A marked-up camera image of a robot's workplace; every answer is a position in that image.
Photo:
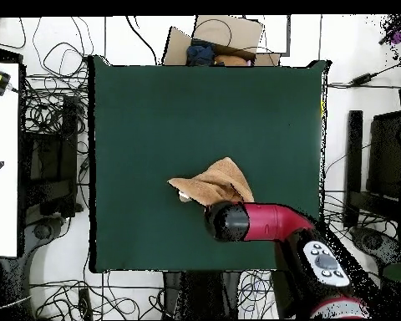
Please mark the tan terry towel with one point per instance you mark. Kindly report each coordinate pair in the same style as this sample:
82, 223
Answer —
217, 184

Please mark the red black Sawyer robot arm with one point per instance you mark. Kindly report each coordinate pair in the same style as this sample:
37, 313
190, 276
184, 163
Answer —
274, 222

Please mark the dark green table cloth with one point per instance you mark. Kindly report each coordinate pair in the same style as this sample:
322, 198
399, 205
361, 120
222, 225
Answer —
137, 100

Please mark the orange garment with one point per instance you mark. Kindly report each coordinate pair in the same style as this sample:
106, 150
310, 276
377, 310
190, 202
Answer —
230, 61

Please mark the navy blue garment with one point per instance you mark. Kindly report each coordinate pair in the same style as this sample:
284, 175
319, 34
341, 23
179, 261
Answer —
200, 53

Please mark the brown cardboard box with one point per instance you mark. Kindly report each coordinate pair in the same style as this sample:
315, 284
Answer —
240, 33

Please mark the black upright bar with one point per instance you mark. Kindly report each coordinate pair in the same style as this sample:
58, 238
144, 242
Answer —
354, 150

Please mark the black power strip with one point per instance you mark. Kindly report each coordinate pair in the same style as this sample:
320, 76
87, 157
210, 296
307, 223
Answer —
85, 302

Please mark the black monitor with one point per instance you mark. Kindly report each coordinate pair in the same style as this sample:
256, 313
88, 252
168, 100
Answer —
386, 157

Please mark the white side table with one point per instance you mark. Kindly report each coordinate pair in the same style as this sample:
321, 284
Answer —
1, 150

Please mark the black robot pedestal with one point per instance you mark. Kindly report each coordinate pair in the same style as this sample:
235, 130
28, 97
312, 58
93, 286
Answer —
200, 294

